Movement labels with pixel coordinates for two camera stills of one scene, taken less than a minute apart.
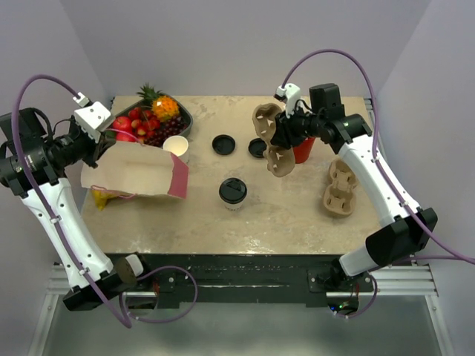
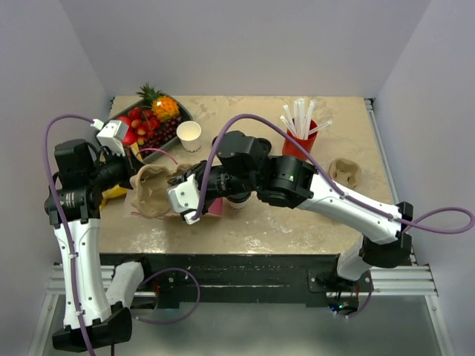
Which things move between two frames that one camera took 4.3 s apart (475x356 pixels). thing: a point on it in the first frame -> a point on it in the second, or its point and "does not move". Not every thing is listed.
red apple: x=122 y=123 does not move
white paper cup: x=177 y=145 -> x=189 y=132
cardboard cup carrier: x=280 y=161 -> x=148 y=186
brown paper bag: x=130 y=169 -> x=214 y=210
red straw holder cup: x=302 y=152 does not move
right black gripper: x=285 y=136 -> x=197 y=169
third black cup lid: x=257 y=146 does not move
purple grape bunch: x=176 y=126 does not move
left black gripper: x=96 y=149 -> x=130 y=167
